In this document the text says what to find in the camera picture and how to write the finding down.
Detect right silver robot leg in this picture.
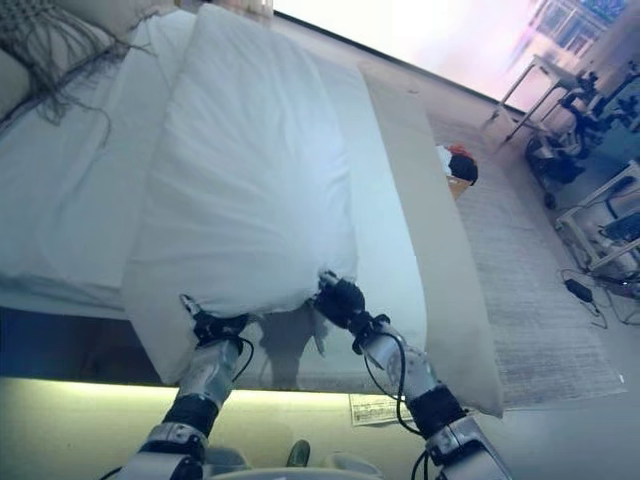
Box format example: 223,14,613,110
323,451,374,480

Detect black floor cable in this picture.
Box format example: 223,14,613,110
558,267,640,331

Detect right dark green robot foot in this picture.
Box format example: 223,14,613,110
289,438,313,480

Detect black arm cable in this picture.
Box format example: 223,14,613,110
217,337,256,404
387,332,434,480

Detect black office chair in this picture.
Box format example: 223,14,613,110
524,114,601,211

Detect cardboard box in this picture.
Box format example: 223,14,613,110
443,173,475,202

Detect grey tasselled cushion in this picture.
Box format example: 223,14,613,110
0,0,157,149

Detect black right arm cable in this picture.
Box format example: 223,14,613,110
387,332,434,480

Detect black power adapter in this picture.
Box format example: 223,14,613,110
564,278,594,303

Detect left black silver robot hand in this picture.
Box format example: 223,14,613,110
179,293,250,348

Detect printed paper sheet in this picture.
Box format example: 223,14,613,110
348,393,422,429

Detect white bed sheet mattress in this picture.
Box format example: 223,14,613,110
0,9,201,314

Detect cream pillow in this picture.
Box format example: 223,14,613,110
92,0,151,31

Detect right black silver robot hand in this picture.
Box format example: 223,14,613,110
312,269,375,339

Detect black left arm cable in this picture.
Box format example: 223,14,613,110
217,337,256,404

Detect white frame cart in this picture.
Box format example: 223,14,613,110
555,159,640,275

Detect white duvet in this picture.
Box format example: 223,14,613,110
121,2,432,387

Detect white frame table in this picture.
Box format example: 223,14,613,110
480,49,596,147

